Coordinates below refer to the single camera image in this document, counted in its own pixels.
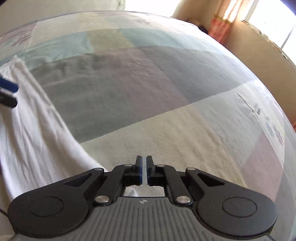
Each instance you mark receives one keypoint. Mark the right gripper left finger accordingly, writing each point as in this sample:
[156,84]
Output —
[117,180]

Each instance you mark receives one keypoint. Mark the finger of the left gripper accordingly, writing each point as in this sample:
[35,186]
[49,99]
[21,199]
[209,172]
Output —
[8,89]

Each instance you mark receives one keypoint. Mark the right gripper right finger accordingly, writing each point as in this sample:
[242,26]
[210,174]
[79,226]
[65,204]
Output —
[167,177]

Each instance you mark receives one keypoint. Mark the white printed long-sleeve shirt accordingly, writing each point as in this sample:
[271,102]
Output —
[59,106]

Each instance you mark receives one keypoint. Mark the pastel patchwork bed cover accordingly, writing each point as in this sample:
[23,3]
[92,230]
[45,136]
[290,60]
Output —
[180,97]

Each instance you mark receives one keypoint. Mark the orange striped curtain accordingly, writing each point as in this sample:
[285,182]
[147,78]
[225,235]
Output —
[223,19]

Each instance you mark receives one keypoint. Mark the window with white frame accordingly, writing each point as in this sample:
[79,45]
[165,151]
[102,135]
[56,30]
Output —
[274,20]

